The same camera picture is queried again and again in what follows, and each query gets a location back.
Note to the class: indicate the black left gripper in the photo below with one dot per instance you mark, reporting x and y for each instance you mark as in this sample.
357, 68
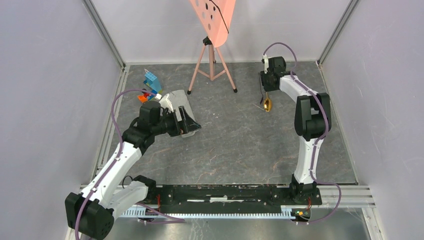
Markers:
180, 120

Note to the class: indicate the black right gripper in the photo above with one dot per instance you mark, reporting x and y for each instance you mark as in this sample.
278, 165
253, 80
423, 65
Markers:
265, 79

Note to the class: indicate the gold spoon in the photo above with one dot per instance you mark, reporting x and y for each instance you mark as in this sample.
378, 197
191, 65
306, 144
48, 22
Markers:
267, 103

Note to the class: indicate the grey cloth napkin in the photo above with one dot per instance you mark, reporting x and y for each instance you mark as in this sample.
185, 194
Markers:
179, 98

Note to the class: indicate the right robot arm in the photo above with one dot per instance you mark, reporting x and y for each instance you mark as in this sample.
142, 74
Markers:
312, 121

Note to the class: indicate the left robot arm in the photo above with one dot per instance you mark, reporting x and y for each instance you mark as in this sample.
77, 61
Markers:
93, 211

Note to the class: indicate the blue toy brick figure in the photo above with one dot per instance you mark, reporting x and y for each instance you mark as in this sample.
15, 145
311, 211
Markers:
153, 83

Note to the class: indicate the pink tripod stand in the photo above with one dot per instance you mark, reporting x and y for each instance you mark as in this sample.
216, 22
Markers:
207, 44

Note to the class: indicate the pink perforated board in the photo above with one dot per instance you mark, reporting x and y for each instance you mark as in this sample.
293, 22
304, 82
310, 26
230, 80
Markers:
215, 17

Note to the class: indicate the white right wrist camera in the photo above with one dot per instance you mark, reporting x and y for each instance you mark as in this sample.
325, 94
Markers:
265, 61

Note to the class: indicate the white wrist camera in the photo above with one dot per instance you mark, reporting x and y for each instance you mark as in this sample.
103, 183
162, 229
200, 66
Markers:
164, 101
265, 61

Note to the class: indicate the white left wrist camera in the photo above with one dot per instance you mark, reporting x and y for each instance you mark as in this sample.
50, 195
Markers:
164, 101

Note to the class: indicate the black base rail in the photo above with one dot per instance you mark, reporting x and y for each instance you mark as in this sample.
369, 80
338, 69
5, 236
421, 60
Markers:
230, 201

